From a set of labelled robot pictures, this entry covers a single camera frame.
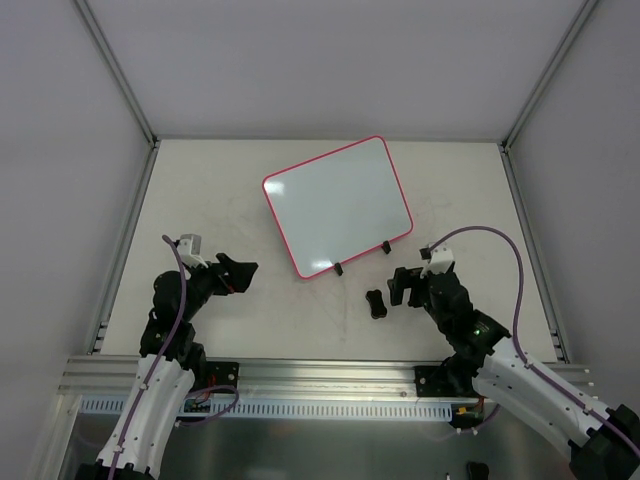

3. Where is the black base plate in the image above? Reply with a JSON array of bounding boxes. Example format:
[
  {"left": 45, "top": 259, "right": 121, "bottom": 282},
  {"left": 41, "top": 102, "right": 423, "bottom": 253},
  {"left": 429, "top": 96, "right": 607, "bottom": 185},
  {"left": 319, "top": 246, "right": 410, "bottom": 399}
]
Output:
[
  {"left": 413, "top": 365, "right": 477, "bottom": 398},
  {"left": 205, "top": 360, "right": 240, "bottom": 395}
]

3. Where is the aluminium front rail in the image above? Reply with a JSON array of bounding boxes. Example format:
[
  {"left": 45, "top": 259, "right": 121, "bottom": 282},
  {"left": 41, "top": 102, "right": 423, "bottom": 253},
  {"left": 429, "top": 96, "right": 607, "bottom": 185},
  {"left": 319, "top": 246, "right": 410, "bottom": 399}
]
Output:
[{"left": 58, "top": 354, "right": 599, "bottom": 404}]

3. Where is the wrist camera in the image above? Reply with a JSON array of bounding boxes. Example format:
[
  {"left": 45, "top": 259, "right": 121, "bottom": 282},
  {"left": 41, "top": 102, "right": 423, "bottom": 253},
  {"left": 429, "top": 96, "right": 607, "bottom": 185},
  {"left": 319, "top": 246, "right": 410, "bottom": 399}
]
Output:
[
  {"left": 420, "top": 244, "right": 455, "bottom": 278},
  {"left": 177, "top": 234, "right": 207, "bottom": 268}
]

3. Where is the pink framed whiteboard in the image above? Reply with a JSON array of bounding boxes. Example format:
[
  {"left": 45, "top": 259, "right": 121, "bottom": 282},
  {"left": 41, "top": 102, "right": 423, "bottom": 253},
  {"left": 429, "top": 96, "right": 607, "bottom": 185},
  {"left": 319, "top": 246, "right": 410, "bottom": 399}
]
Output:
[{"left": 262, "top": 135, "right": 414, "bottom": 280}]

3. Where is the whiteboard wire stand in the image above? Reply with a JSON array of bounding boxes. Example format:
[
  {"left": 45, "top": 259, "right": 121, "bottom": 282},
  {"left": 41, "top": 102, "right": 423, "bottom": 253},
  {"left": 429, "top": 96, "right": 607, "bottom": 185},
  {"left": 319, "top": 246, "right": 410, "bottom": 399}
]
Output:
[{"left": 333, "top": 240, "right": 392, "bottom": 276}]

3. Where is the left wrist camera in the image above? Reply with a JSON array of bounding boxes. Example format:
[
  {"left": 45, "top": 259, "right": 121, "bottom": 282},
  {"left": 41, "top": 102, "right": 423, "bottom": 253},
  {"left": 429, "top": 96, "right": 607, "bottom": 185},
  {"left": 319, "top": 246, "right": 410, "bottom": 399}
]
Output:
[{"left": 177, "top": 234, "right": 207, "bottom": 268}]

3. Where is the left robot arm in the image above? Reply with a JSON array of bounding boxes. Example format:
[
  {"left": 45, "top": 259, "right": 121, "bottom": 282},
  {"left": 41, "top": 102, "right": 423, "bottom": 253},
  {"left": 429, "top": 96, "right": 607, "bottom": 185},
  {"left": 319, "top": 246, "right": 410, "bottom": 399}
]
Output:
[{"left": 75, "top": 253, "right": 258, "bottom": 479}]

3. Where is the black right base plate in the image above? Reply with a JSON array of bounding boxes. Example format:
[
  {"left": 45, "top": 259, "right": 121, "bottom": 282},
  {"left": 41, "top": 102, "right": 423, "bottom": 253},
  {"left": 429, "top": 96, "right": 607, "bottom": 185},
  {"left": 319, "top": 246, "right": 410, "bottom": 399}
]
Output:
[{"left": 413, "top": 365, "right": 477, "bottom": 398}]

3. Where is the black whiteboard eraser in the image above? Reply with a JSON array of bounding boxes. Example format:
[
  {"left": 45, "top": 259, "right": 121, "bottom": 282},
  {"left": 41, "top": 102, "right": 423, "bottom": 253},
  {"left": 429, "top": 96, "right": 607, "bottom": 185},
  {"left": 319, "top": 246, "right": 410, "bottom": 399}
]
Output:
[{"left": 365, "top": 289, "right": 388, "bottom": 320}]

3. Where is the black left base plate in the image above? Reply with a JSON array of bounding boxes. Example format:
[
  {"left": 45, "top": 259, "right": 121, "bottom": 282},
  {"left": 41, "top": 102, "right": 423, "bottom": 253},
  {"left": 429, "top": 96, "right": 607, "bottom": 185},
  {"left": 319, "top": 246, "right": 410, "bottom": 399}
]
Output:
[{"left": 205, "top": 360, "right": 240, "bottom": 395}]

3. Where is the white slotted cable duct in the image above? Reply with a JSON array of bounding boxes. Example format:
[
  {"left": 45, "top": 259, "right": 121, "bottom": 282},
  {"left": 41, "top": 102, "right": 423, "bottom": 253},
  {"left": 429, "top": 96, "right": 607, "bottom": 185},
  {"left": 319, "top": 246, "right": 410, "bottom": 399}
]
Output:
[{"left": 79, "top": 396, "right": 454, "bottom": 423}]

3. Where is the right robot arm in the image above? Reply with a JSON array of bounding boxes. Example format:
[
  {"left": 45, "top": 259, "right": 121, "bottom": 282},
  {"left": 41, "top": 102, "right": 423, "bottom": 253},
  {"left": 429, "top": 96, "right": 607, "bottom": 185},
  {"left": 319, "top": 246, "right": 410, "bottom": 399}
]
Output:
[{"left": 387, "top": 267, "right": 639, "bottom": 479}]

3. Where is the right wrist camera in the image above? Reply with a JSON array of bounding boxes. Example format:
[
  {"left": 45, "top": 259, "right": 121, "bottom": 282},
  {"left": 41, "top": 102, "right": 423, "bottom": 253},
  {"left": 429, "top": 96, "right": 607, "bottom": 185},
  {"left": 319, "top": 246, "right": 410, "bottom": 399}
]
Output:
[{"left": 420, "top": 244, "right": 455, "bottom": 278}]

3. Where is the black object on floor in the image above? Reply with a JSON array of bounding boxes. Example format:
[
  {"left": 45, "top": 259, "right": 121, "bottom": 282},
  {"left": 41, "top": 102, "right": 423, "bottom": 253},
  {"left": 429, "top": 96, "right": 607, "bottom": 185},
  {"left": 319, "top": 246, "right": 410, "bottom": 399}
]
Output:
[{"left": 466, "top": 462, "right": 490, "bottom": 480}]

